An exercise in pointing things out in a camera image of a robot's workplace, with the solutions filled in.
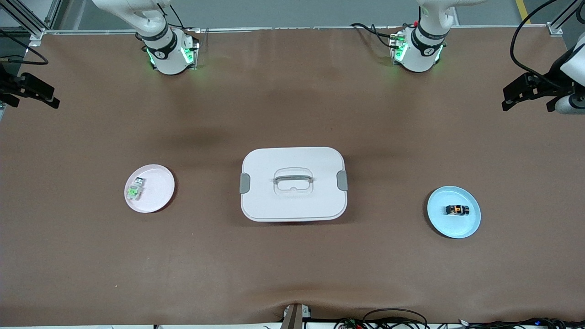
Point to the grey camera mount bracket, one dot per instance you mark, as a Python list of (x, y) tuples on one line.
[(295, 317)]

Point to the white lidded storage box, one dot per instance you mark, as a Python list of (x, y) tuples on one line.
[(292, 201)]

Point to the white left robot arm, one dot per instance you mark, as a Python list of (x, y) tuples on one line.
[(422, 50)]

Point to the pink round plate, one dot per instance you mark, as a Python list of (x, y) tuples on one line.
[(157, 192)]

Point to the aluminium frame post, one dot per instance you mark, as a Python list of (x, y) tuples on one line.
[(555, 28), (35, 34)]

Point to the brown table mat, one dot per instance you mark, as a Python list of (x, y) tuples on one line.
[(292, 274)]

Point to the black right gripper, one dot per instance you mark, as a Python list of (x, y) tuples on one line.
[(6, 85)]

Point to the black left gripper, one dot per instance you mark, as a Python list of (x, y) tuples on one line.
[(545, 87)]

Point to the green and white switch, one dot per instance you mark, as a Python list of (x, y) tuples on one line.
[(134, 189)]

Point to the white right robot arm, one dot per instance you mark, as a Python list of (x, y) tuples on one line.
[(164, 50)]

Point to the light blue round plate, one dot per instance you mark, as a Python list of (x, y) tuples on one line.
[(457, 224)]

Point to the grey box latch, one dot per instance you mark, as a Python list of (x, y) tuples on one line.
[(342, 180), (244, 183)]

